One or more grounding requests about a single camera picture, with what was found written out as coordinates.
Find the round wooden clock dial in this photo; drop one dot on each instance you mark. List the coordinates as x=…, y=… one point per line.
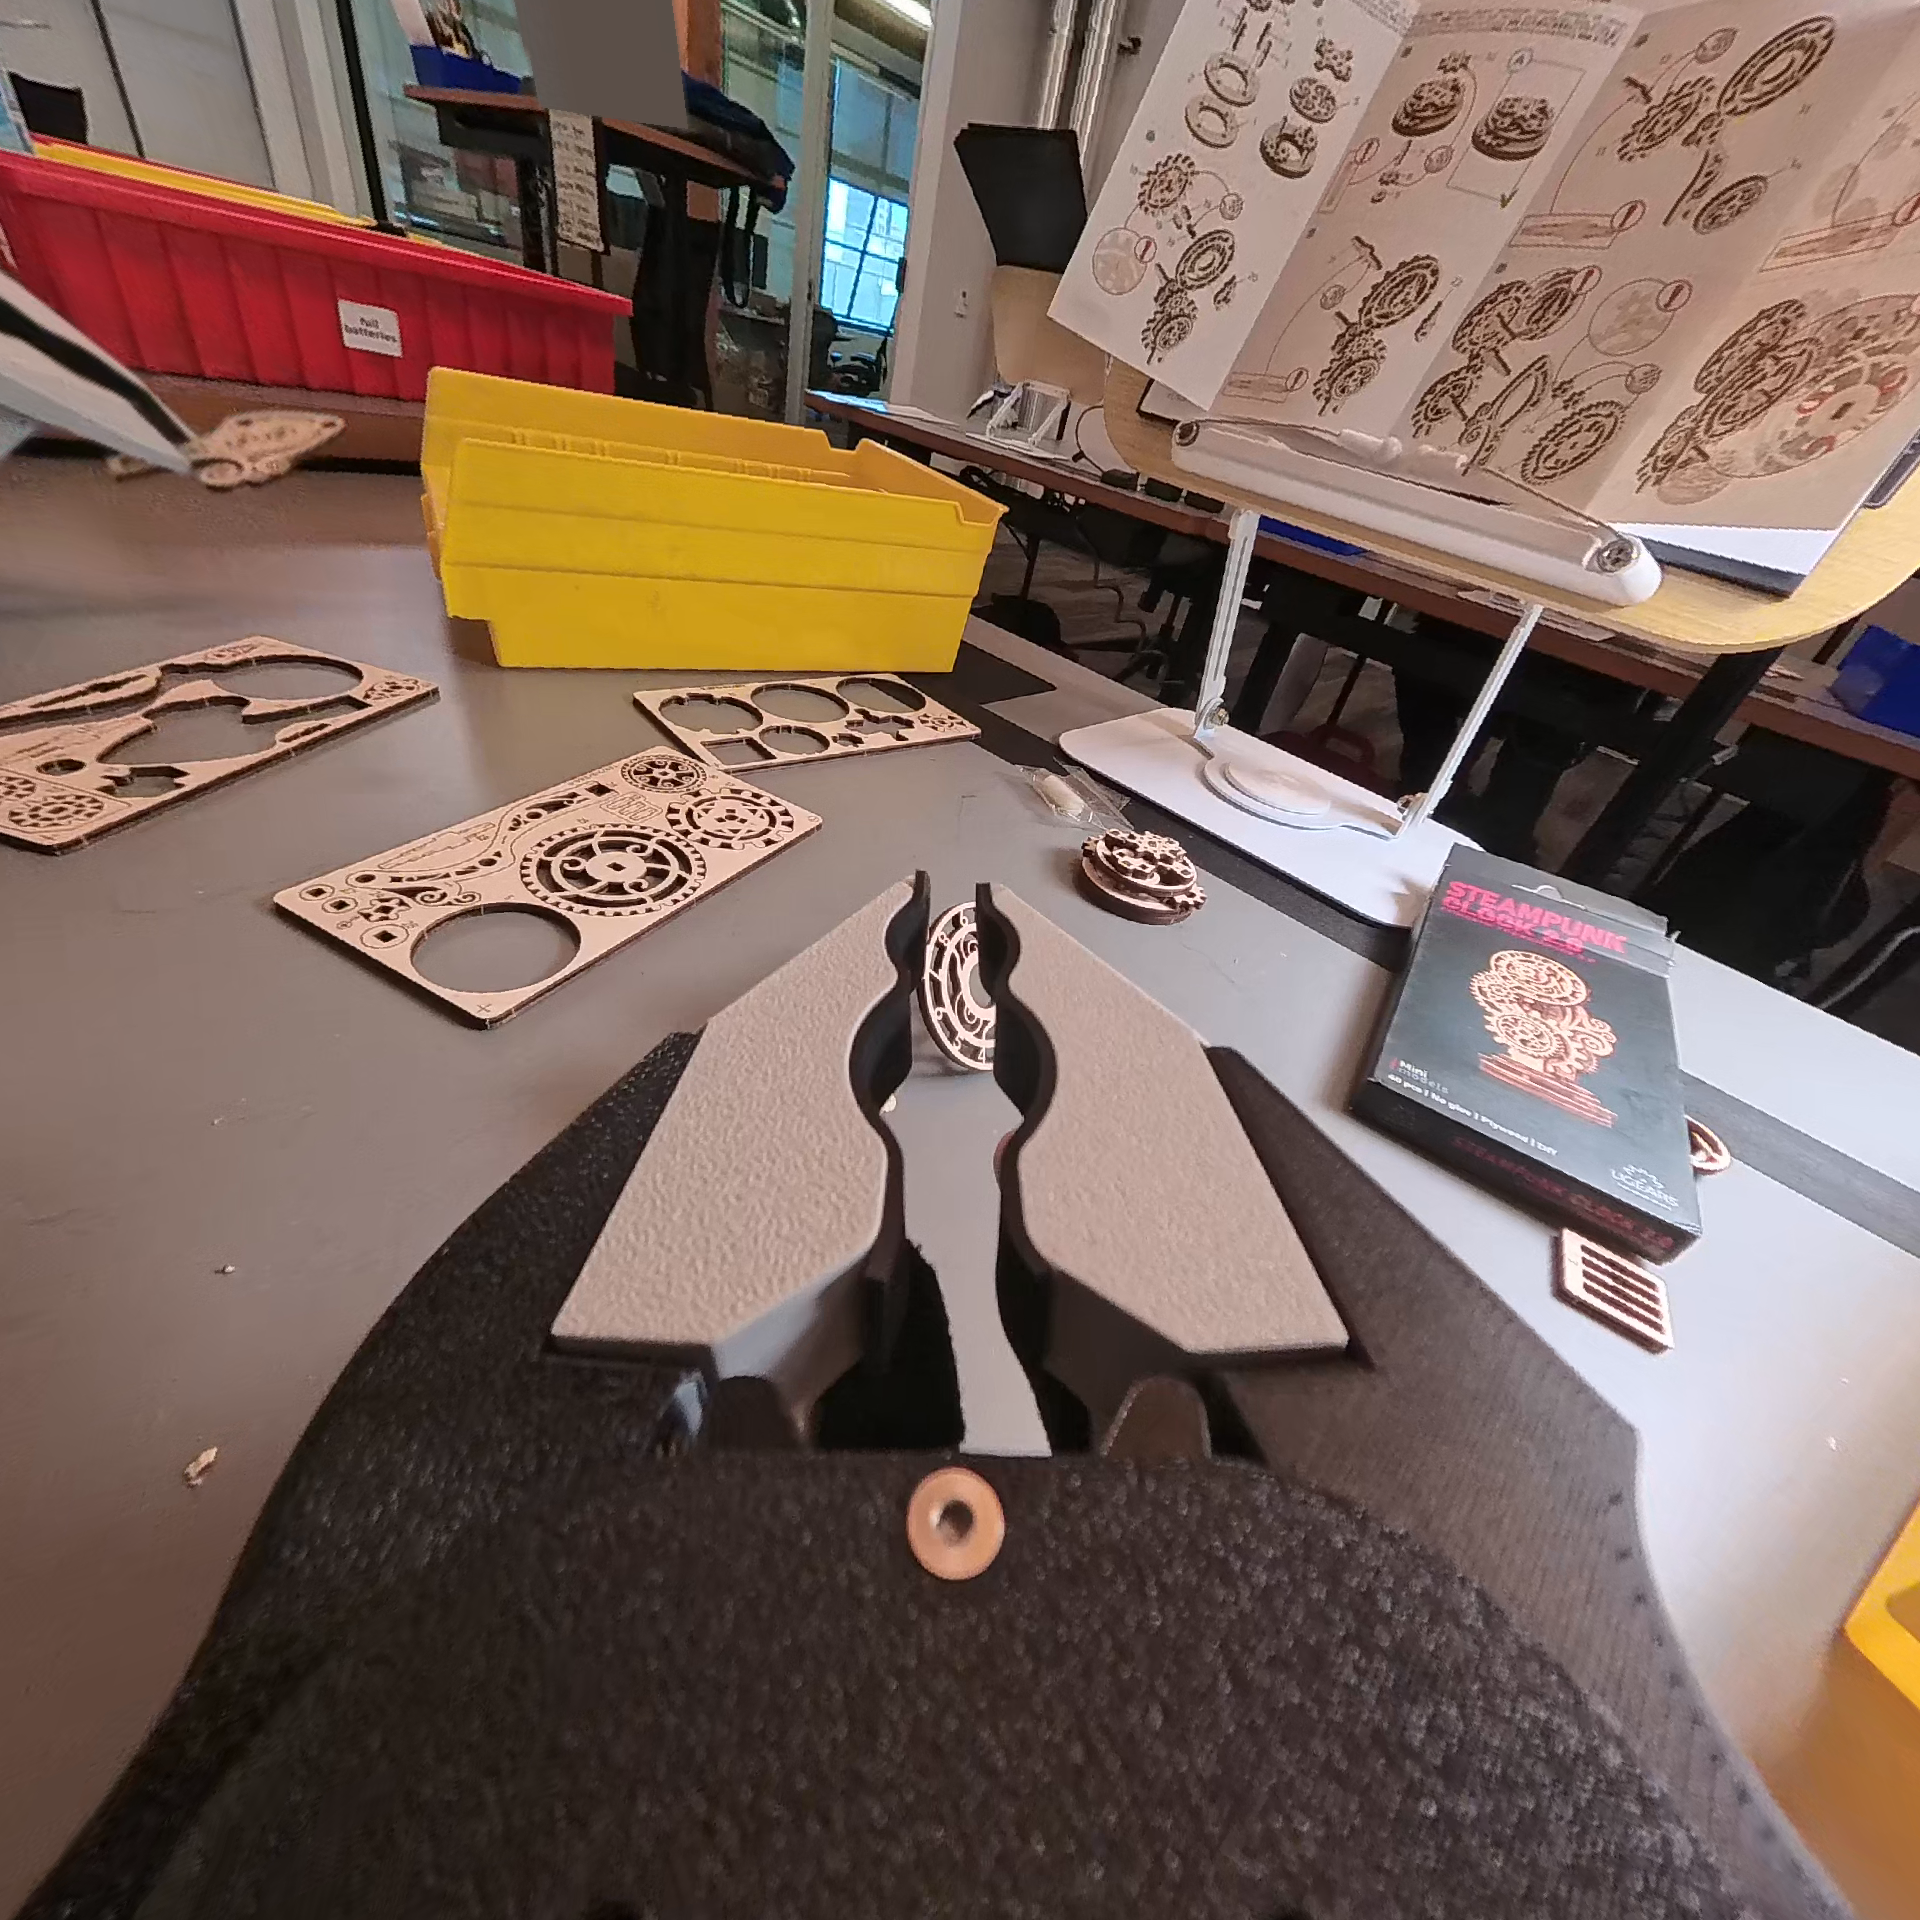
x=961, y=996

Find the assembled wooden gear mechanism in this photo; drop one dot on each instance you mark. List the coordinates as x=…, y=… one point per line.
x=1144, y=874

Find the black puzzle box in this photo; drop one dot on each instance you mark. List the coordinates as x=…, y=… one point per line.
x=1530, y=1048

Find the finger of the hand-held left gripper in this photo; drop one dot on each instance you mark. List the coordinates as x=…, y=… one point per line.
x=60, y=420
x=60, y=338

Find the grey desk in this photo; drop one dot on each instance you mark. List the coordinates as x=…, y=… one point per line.
x=225, y=1123

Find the blue storage bin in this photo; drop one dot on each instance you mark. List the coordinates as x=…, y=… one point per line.
x=1883, y=684

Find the small round wooden piece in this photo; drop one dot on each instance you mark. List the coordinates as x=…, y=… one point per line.
x=1709, y=1148

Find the wooden sheet with oval holes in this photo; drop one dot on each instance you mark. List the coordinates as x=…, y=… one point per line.
x=720, y=739

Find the small clear plastic bag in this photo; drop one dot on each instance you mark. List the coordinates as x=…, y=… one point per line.
x=1068, y=794

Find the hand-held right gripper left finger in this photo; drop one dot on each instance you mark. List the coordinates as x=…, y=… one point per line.
x=720, y=1186

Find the dark wooden standing desk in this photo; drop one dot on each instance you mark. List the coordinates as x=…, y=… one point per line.
x=599, y=142

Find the yellow plastic container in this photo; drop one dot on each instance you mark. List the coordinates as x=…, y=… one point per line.
x=1891, y=1650

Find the small wooden grille piece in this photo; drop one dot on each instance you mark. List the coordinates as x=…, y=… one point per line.
x=1614, y=1287

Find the long wooden table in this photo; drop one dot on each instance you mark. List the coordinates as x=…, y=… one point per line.
x=899, y=420

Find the yellow plastic bin stack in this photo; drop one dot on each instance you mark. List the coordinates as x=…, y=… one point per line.
x=708, y=586

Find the dark panel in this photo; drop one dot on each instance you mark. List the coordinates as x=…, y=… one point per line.
x=1021, y=192

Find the printed instruction sheet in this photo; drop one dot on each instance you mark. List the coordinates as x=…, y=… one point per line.
x=1500, y=226

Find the white notebook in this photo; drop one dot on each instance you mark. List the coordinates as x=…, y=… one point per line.
x=1742, y=557

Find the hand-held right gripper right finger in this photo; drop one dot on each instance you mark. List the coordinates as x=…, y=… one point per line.
x=1170, y=1198

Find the red storage tote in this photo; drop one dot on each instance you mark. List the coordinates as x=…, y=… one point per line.
x=225, y=300

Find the wooden sheet with figure cutouts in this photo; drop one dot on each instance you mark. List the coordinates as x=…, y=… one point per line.
x=60, y=794

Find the wooden book stand white base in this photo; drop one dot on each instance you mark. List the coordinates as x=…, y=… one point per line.
x=1170, y=749

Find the yellow storage tote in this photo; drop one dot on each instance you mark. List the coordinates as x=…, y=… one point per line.
x=182, y=177

